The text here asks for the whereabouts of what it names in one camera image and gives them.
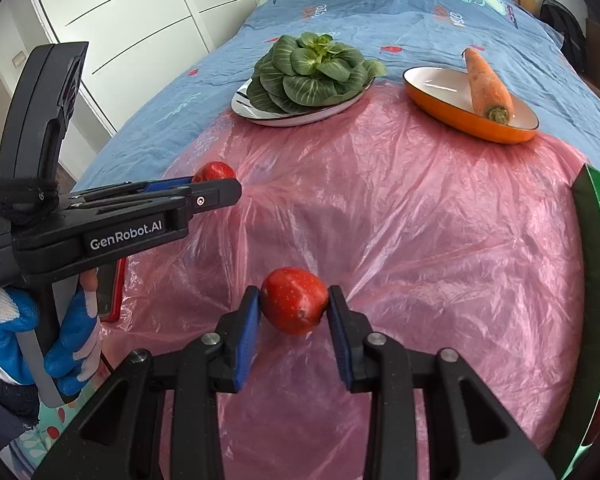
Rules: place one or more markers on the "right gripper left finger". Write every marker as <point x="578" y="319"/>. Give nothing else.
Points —
<point x="117" y="433"/>

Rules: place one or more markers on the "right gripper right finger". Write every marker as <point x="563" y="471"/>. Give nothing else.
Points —
<point x="470" y="433"/>

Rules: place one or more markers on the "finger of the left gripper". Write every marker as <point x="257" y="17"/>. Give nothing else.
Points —
<point x="181" y="203"/>
<point x="124" y="189"/>

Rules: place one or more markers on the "blue white gloved hand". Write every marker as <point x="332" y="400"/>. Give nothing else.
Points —
<point x="74" y="358"/>

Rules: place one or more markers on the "red cased smartphone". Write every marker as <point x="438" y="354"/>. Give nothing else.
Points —
<point x="111" y="279"/>

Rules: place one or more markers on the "white patterned plate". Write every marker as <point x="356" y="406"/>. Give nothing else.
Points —
<point x="295" y="116"/>

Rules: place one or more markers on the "small red apple in tray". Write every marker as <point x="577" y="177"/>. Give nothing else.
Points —
<point x="594" y="428"/>

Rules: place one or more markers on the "green bok choy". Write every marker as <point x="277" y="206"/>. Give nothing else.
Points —
<point x="311" y="70"/>

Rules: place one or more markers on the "white wardrobe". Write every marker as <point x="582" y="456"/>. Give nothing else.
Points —
<point x="139" y="52"/>

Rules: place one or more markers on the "pink plastic sheet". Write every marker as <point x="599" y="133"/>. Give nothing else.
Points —
<point x="439" y="238"/>

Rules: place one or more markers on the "orange oval dish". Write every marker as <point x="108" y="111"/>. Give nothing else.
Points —
<point x="444" y="94"/>

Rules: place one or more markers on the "blue cartoon bed cover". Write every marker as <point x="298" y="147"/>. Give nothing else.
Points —
<point x="526" y="55"/>

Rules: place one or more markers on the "green rectangular tray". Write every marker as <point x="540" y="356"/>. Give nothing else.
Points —
<point x="566" y="455"/>

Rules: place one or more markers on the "orange carrot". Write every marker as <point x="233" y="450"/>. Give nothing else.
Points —
<point x="490" y="98"/>

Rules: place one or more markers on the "black backpack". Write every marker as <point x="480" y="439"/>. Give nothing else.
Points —
<point x="559" y="18"/>

